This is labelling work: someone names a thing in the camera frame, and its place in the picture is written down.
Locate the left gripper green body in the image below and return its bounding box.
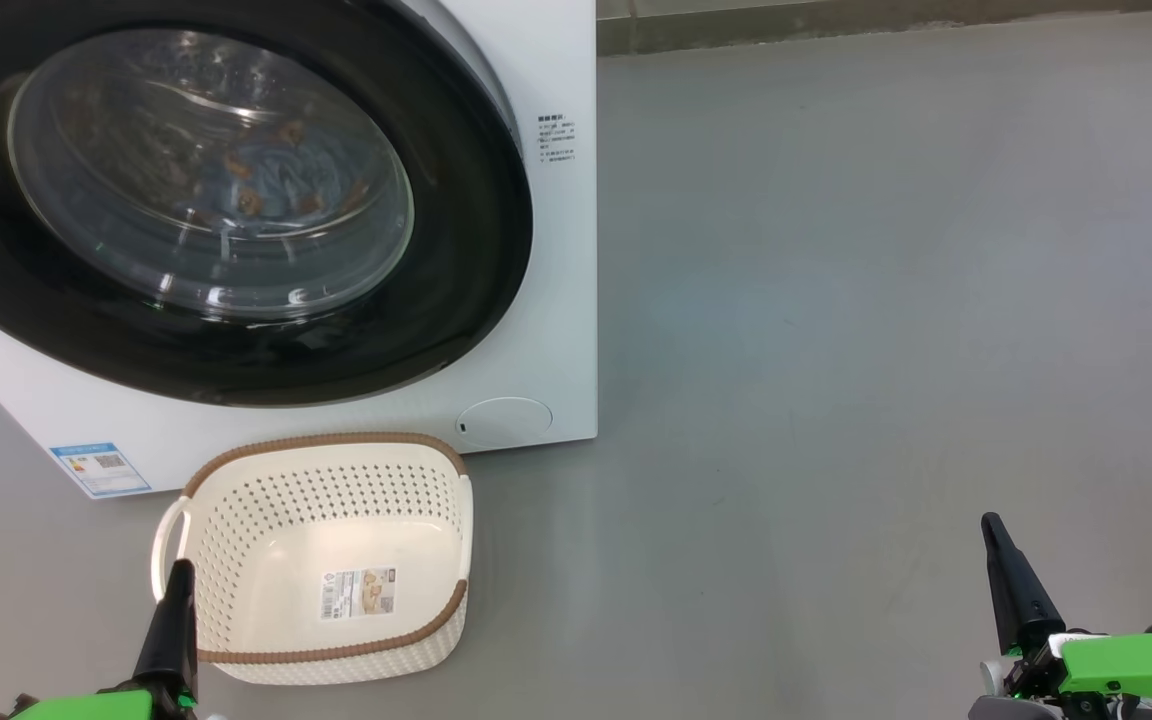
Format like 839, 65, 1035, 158
11, 688, 202, 720

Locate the blue energy label sticker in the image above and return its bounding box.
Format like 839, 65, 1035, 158
49, 442, 152, 498

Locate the black glass washer door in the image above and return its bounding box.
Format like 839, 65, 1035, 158
0, 0, 535, 408

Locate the small printed text label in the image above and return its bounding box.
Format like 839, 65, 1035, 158
536, 113, 577, 164

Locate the white front-load washing machine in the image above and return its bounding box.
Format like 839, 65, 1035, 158
0, 0, 599, 499

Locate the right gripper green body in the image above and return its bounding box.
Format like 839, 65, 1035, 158
971, 630, 1152, 720

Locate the basket product label sticker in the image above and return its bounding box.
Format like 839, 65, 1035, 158
321, 567, 399, 621

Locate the cream perforated laundry basket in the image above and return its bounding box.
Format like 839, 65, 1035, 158
151, 432, 474, 686

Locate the round white filter cover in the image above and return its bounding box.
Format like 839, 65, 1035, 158
456, 397, 554, 449

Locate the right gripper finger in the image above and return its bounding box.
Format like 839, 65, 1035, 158
981, 512, 1067, 657

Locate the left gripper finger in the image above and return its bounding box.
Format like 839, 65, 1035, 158
133, 560, 199, 701

